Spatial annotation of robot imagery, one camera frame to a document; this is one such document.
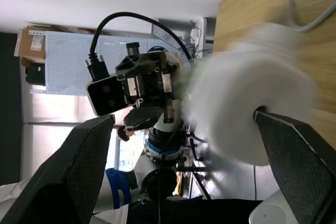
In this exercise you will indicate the blue left wrist clamp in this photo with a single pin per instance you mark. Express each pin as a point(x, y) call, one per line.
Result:
point(157, 48)

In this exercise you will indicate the brown cardboard box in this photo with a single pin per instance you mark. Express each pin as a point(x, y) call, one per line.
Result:
point(25, 51)

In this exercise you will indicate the black metal stand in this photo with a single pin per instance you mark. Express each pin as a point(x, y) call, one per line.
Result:
point(194, 168)

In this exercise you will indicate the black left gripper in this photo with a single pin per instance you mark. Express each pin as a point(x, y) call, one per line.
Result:
point(149, 89)

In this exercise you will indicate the white pegboard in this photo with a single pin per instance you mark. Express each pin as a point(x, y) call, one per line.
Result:
point(68, 64)

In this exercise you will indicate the white mosquito repellent heater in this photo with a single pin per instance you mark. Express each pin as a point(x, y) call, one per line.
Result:
point(249, 82)

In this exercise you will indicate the white rounded cover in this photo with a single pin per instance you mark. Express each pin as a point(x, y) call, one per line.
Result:
point(273, 213)

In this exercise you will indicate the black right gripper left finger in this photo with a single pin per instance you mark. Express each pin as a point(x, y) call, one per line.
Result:
point(65, 176)

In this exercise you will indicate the black box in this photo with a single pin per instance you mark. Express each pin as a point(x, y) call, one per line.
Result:
point(35, 74)

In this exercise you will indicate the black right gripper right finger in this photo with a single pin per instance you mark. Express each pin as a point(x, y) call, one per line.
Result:
point(302, 171)

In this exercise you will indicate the dark robot torso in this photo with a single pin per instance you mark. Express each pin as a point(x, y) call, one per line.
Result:
point(183, 213)

